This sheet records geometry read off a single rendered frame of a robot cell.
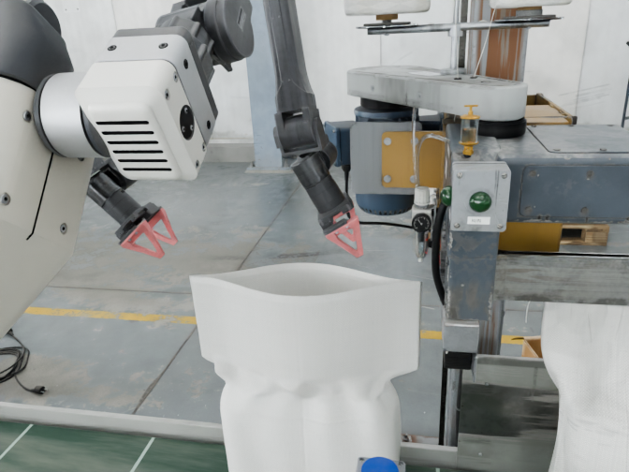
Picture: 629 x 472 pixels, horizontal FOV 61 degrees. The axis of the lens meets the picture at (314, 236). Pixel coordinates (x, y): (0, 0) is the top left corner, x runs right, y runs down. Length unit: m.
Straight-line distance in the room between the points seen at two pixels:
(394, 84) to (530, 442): 0.98
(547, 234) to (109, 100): 0.89
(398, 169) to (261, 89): 4.63
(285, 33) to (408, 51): 5.00
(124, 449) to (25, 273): 1.18
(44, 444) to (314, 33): 4.98
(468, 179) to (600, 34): 5.47
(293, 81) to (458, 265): 0.42
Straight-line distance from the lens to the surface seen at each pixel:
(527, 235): 1.17
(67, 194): 0.66
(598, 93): 6.25
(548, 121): 1.06
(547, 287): 1.07
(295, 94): 0.95
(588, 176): 0.83
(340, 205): 0.97
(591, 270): 1.07
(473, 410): 1.50
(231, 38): 0.69
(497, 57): 1.28
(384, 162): 1.19
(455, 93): 0.96
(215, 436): 1.73
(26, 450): 1.91
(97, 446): 1.82
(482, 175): 0.75
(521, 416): 1.52
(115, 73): 0.56
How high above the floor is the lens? 1.53
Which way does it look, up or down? 22 degrees down
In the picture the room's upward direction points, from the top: 3 degrees counter-clockwise
